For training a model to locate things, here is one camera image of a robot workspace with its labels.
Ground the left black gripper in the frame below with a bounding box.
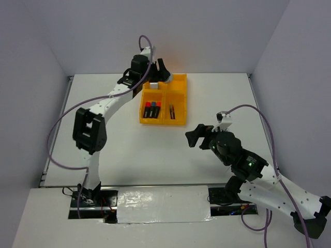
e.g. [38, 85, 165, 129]
[140, 58, 170, 84]

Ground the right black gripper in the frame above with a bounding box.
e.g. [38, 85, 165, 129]
[185, 123, 230, 165]

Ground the orange cap black highlighter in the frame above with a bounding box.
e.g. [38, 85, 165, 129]
[154, 101, 161, 119]

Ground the yellow four-compartment organizer tray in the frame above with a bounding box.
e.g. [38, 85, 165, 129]
[139, 74, 187, 126]

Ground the red pen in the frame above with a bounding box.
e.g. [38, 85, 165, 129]
[171, 104, 175, 119]

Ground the blue gel pen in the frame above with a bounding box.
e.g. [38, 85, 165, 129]
[169, 104, 173, 119]

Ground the pink cap black highlighter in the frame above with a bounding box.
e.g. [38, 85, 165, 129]
[143, 101, 151, 118]

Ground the blue cap black highlighter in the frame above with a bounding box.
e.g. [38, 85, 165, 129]
[148, 101, 156, 118]

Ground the blue putty jar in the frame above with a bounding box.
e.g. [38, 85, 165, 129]
[164, 74, 173, 84]

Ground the clear tape roll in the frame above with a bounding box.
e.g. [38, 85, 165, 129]
[149, 82, 159, 89]

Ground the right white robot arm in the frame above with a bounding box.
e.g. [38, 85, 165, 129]
[185, 124, 330, 239]

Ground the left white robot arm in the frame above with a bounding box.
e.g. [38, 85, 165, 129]
[73, 54, 172, 206]

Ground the silver foil covered panel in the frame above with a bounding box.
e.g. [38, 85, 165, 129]
[117, 185, 213, 224]

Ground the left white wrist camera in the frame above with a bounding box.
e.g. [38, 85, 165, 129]
[140, 46, 156, 63]

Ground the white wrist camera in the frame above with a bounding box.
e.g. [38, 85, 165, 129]
[214, 111, 232, 132]
[140, 46, 156, 63]

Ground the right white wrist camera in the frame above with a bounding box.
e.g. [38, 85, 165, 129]
[214, 111, 232, 132]

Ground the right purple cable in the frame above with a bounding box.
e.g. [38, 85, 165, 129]
[227, 104, 312, 248]

